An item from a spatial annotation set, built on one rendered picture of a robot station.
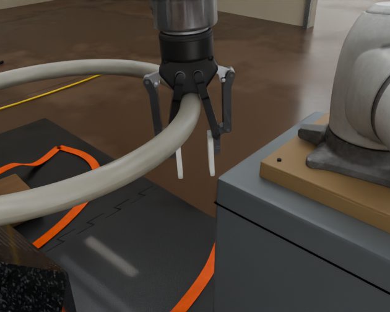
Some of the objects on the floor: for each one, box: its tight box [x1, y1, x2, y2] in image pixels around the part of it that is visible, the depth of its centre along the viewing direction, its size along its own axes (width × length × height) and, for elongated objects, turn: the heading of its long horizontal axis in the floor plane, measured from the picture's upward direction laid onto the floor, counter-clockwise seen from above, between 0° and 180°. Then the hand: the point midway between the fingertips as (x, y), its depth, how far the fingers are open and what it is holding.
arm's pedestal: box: [213, 111, 390, 312], centre depth 100 cm, size 50×50×80 cm
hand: (195, 156), depth 67 cm, fingers closed on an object, 4 cm apart
